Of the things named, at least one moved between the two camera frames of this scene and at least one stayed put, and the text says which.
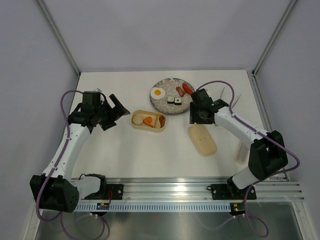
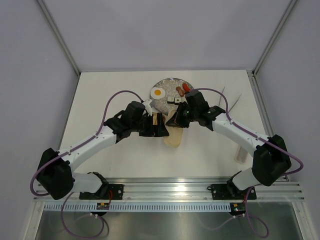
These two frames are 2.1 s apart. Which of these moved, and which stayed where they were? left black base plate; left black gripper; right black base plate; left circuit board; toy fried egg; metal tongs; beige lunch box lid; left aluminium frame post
Moved: beige lunch box lid; left black gripper
Stayed: right black base plate; toy fried egg; metal tongs; left black base plate; left circuit board; left aluminium frame post
